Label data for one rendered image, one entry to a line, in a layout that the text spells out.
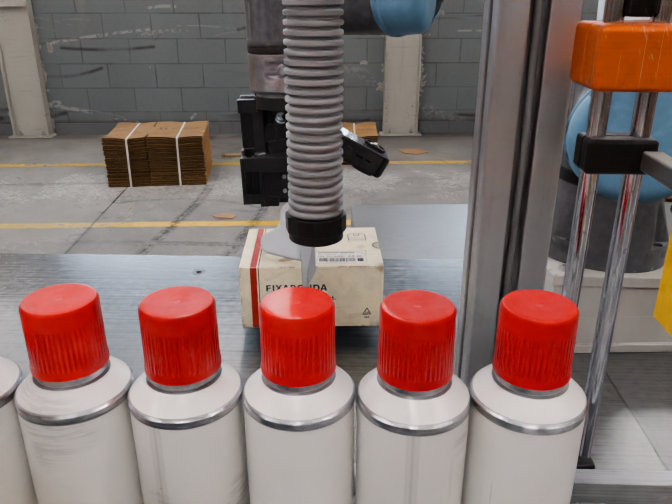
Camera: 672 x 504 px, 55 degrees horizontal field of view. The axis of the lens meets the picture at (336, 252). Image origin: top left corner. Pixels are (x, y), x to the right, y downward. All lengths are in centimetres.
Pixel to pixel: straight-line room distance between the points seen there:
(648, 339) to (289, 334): 59
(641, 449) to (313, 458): 41
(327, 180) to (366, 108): 546
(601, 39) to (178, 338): 23
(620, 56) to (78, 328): 27
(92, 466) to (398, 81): 551
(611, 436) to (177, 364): 47
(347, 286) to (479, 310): 32
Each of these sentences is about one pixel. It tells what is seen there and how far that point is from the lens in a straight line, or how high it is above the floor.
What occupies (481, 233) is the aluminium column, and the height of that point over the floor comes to 107.
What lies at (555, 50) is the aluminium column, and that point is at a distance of 39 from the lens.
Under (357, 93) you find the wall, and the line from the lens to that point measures 578.
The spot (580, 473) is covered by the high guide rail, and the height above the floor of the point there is 96.
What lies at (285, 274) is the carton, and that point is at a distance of 72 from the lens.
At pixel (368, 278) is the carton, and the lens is 72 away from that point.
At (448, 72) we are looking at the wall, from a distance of 586.
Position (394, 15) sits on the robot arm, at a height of 119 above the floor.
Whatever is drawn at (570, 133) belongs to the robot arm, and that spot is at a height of 109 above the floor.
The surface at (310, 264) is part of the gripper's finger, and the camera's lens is 70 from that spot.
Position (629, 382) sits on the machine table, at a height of 83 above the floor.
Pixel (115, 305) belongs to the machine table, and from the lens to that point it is 88.
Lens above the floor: 121
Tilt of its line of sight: 22 degrees down
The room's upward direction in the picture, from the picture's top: straight up
